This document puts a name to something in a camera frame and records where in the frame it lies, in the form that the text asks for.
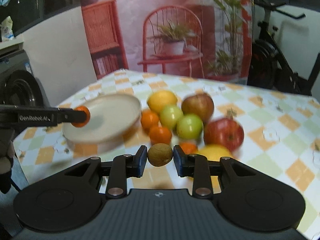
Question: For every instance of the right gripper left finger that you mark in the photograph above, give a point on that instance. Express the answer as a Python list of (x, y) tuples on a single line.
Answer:
[(123, 167)]

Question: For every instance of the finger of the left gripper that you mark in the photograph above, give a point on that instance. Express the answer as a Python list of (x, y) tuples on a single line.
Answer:
[(65, 115)]

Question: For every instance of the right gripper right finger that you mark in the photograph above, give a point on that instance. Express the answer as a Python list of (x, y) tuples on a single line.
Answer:
[(194, 166)]

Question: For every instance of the small orange tangerine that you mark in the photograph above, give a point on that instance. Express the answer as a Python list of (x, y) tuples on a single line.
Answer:
[(81, 116)]

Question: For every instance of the large yellow lemon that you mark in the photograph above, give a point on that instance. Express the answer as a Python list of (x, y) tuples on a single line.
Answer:
[(214, 152)]

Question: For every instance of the brown kiwi fruit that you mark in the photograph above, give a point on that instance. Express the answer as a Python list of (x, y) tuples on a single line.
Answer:
[(160, 154)]

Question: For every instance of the bright green apple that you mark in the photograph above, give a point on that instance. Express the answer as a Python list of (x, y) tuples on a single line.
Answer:
[(189, 127)]

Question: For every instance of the bright red apple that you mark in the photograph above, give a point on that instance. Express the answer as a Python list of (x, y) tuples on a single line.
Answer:
[(226, 132)]

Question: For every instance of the pale green apple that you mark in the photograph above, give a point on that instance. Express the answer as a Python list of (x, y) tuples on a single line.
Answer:
[(170, 115)]

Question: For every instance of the dull red-brown apple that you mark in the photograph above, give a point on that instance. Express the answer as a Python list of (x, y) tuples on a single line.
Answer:
[(200, 104)]

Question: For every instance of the gloved left hand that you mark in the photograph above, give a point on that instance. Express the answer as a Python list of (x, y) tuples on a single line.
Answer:
[(7, 153)]

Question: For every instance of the grey washing machine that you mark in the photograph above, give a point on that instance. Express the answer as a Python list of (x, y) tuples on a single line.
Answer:
[(19, 86)]

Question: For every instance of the beige round plate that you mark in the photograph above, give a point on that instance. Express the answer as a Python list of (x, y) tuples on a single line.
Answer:
[(112, 116)]

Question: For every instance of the white plastic bag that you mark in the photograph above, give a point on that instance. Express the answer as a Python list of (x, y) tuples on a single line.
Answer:
[(6, 29)]

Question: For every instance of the checkered floral tablecloth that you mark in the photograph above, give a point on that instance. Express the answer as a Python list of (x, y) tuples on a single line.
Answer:
[(281, 132)]

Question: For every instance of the black exercise bike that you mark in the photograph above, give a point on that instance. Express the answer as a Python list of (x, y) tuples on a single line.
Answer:
[(268, 67)]

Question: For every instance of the pink printed backdrop cloth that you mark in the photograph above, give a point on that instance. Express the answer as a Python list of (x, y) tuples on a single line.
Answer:
[(209, 39)]

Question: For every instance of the dark window frame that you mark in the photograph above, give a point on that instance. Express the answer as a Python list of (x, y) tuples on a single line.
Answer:
[(27, 13)]

